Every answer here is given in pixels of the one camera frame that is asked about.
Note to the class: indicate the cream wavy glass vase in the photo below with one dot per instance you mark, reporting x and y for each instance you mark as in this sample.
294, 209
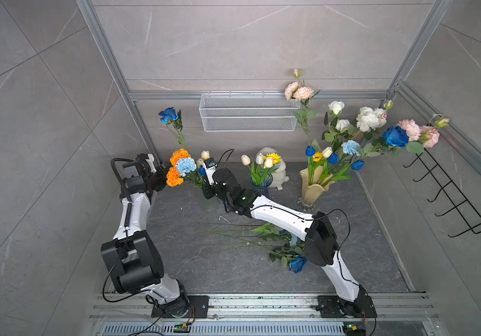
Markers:
313, 188

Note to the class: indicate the light blue carnation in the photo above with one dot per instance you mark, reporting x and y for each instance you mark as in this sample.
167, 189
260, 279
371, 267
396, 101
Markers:
350, 147
293, 240
186, 165

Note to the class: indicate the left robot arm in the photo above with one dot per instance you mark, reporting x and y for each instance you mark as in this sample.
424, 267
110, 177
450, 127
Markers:
133, 262

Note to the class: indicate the orange marigold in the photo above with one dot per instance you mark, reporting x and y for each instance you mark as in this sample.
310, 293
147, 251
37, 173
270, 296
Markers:
173, 177
178, 155

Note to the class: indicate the blue rose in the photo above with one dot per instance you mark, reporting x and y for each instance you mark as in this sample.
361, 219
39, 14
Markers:
292, 258
172, 118

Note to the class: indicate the peach carnation top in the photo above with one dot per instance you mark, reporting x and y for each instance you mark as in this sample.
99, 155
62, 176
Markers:
296, 92

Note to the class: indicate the yellow sunflower centre vase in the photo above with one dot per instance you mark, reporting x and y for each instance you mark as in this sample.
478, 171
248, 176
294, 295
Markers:
273, 159

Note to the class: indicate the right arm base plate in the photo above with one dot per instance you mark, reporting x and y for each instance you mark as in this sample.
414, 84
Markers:
332, 306

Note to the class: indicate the clear glass vase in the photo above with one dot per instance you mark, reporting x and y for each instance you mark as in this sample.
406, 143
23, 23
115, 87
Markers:
210, 205

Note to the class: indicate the blue purple ribbed vase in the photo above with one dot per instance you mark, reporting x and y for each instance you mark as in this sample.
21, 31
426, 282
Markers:
263, 187

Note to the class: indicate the black wire hook rack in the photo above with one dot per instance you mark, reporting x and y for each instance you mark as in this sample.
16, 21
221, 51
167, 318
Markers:
448, 188

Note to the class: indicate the white rose cluster right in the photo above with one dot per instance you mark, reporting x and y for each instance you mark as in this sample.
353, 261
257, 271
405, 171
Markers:
369, 119

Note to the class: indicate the blue rose right vase outer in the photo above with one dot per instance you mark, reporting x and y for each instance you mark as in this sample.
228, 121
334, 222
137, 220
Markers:
395, 136

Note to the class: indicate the pink carnation pair right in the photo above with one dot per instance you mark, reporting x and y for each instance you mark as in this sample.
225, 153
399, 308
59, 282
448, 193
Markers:
428, 136

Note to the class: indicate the white wire wall basket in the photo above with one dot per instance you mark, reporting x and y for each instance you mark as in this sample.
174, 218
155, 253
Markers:
247, 112

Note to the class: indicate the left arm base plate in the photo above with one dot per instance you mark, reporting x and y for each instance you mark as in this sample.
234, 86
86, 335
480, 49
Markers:
184, 307

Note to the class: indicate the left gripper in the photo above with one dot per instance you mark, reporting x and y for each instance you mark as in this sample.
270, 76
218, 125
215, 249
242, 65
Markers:
161, 176

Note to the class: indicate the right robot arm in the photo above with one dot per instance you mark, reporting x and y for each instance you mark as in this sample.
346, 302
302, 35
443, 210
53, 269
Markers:
316, 231

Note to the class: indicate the orange marigold lower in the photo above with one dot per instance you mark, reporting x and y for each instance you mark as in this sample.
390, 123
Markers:
173, 177

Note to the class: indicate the orange marigold upper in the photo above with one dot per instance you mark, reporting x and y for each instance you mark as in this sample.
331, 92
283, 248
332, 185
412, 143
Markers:
178, 155

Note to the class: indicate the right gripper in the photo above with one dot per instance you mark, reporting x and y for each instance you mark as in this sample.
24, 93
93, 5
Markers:
207, 188

